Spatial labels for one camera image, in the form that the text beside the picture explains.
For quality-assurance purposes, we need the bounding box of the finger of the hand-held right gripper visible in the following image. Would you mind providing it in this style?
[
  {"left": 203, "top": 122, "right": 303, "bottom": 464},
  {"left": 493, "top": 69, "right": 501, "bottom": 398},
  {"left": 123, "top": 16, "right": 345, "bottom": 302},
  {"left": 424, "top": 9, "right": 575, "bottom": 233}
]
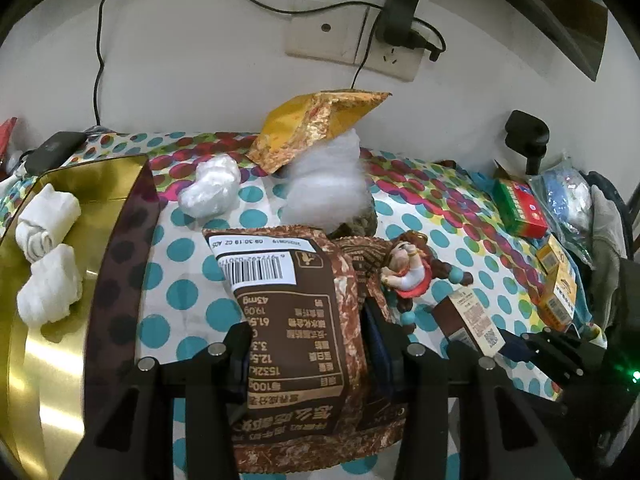
[
  {"left": 496, "top": 330, "right": 562, "bottom": 387},
  {"left": 522, "top": 329, "right": 607, "bottom": 377}
]

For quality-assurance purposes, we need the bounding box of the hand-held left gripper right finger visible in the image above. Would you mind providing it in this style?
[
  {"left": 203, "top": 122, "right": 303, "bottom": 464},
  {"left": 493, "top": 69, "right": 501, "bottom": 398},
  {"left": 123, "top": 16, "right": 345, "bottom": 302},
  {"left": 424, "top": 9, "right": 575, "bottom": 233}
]
[{"left": 362, "top": 305, "right": 576, "bottom": 480}]

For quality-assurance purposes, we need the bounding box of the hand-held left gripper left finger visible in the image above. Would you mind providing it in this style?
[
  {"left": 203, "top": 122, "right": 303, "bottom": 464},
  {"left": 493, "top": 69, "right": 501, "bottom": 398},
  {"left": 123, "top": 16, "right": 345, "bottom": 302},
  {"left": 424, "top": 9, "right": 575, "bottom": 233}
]
[{"left": 60, "top": 321, "right": 253, "bottom": 480}]

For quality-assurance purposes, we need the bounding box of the brown snack packet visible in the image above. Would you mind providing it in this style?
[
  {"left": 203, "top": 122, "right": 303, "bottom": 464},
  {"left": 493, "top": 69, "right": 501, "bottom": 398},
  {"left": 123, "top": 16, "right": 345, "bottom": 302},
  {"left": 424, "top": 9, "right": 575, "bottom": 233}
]
[{"left": 202, "top": 227, "right": 408, "bottom": 471}]

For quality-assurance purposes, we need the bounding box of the red figurine with beads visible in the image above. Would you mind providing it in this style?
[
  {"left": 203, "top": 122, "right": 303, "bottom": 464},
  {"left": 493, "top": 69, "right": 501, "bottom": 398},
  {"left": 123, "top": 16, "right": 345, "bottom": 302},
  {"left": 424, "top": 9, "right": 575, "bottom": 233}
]
[{"left": 381, "top": 230, "right": 473, "bottom": 331}]

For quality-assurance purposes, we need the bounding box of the brown furry pompom ball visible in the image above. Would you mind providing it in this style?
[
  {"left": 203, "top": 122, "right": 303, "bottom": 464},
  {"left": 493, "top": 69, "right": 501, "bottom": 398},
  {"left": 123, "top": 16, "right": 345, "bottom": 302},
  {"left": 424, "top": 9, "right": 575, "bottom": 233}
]
[{"left": 327, "top": 205, "right": 378, "bottom": 238}]

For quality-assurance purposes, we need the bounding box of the small white plastic bag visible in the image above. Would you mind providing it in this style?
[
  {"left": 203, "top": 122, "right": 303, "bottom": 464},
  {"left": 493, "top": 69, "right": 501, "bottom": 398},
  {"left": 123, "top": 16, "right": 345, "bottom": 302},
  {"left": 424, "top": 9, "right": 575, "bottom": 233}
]
[{"left": 179, "top": 154, "right": 242, "bottom": 218}]

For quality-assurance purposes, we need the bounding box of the gold tin tray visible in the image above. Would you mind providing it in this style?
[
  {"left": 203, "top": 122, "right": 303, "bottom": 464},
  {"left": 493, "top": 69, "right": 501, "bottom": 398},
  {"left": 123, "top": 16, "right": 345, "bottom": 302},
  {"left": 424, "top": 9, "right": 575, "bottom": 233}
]
[{"left": 0, "top": 156, "right": 162, "bottom": 480}]

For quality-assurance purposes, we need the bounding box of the large translucent white plastic bag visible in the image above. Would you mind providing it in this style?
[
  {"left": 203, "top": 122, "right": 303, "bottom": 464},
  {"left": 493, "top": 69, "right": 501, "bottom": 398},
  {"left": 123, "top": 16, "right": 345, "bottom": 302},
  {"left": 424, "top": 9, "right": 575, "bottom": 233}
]
[{"left": 282, "top": 127, "right": 373, "bottom": 233}]

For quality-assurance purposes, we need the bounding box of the yellow medicine box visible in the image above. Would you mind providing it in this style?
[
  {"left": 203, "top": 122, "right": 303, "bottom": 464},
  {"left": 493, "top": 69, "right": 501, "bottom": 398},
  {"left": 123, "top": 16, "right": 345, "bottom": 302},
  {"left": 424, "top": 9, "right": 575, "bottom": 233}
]
[
  {"left": 532, "top": 280, "right": 577, "bottom": 332},
  {"left": 536, "top": 234, "right": 578, "bottom": 291}
]

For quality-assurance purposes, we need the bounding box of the small brown box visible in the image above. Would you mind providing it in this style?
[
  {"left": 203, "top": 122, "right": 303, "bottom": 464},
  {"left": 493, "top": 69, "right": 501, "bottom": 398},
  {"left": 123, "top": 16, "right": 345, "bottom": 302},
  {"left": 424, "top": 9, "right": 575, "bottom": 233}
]
[{"left": 432, "top": 287, "right": 506, "bottom": 358}]

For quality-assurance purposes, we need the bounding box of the polka dot tablecloth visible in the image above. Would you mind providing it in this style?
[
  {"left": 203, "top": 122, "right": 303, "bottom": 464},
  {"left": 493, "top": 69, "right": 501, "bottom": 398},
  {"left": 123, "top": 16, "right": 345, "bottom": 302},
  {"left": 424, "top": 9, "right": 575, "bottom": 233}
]
[{"left": 0, "top": 127, "right": 601, "bottom": 480}]

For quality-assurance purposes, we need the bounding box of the grey cloth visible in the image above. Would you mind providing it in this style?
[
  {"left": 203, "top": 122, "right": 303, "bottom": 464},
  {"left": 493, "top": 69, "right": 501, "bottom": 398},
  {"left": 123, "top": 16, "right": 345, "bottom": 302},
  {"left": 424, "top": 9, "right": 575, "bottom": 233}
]
[{"left": 590, "top": 172, "right": 633, "bottom": 311}]

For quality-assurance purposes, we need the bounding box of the green and red box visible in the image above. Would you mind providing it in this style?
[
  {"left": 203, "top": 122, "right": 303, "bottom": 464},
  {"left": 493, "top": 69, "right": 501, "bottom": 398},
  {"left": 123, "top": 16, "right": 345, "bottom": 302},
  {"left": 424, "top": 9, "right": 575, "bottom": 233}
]
[{"left": 492, "top": 160, "right": 550, "bottom": 239}]

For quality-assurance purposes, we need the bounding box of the clear bag of packets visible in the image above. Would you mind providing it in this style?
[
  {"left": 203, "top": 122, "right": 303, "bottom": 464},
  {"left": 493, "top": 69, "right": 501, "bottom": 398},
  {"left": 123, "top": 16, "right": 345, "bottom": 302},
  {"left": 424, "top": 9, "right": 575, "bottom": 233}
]
[{"left": 530, "top": 157, "right": 601, "bottom": 267}]

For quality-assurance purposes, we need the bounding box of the white rolled sock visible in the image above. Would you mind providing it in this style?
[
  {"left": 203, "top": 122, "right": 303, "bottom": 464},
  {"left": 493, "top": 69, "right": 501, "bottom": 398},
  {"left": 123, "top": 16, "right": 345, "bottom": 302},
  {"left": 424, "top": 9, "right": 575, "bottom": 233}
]
[
  {"left": 16, "top": 244, "right": 84, "bottom": 328},
  {"left": 15, "top": 183, "right": 82, "bottom": 263}
]

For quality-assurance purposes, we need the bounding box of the yellow snack packet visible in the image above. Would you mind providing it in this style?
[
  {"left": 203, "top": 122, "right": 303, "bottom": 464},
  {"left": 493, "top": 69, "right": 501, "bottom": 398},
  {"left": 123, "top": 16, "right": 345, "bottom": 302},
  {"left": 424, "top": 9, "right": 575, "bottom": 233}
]
[{"left": 248, "top": 89, "right": 393, "bottom": 175}]

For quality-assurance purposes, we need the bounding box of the black power adapter box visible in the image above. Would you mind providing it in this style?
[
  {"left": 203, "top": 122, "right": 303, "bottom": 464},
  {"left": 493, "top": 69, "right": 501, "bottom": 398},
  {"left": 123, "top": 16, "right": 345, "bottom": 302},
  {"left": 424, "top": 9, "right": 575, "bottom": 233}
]
[{"left": 25, "top": 131, "right": 98, "bottom": 177}]

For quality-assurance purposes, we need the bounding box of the white plastic carrier bag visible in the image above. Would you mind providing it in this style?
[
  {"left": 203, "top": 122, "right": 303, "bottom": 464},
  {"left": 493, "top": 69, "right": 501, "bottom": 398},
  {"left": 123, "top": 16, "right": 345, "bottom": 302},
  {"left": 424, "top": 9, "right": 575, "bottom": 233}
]
[{"left": 0, "top": 150, "right": 31, "bottom": 181}]

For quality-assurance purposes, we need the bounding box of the red paper bag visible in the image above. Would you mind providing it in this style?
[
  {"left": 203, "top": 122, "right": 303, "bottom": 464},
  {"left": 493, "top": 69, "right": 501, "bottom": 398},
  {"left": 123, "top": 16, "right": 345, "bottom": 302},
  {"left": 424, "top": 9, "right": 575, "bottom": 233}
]
[{"left": 0, "top": 117, "right": 18, "bottom": 161}]

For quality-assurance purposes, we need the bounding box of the dark framed panel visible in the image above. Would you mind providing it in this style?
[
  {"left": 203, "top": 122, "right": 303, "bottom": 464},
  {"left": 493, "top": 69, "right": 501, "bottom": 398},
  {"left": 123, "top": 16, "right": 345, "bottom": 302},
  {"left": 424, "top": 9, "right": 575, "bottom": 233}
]
[{"left": 465, "top": 0, "right": 616, "bottom": 82}]

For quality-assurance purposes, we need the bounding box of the black plug-in charger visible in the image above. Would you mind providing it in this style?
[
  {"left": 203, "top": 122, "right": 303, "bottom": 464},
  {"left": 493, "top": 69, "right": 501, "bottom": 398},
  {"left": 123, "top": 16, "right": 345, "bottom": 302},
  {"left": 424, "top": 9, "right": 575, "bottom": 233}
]
[{"left": 375, "top": 0, "right": 420, "bottom": 48}]

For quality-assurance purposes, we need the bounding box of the white wall socket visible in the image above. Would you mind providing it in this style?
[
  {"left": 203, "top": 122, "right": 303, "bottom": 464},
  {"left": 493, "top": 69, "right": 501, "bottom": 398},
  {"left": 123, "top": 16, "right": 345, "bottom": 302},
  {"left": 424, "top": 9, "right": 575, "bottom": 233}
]
[{"left": 357, "top": 7, "right": 428, "bottom": 83}]

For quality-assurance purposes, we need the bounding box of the thin black charger cable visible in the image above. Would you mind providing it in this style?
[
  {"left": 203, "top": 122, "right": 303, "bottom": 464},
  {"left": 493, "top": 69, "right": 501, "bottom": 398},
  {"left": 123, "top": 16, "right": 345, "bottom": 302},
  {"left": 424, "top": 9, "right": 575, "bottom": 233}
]
[{"left": 350, "top": 7, "right": 381, "bottom": 92}]

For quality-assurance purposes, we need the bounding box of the looped black charger cable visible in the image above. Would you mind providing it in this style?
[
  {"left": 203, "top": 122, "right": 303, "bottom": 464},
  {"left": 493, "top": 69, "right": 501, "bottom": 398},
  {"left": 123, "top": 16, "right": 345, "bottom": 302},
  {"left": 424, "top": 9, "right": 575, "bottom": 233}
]
[{"left": 407, "top": 17, "right": 447, "bottom": 62}]

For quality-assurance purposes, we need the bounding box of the thick black power cable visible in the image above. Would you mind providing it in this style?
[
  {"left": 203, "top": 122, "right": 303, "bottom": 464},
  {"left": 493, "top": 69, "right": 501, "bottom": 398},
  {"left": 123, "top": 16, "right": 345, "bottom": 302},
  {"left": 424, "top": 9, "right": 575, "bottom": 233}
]
[{"left": 92, "top": 0, "right": 136, "bottom": 128}]

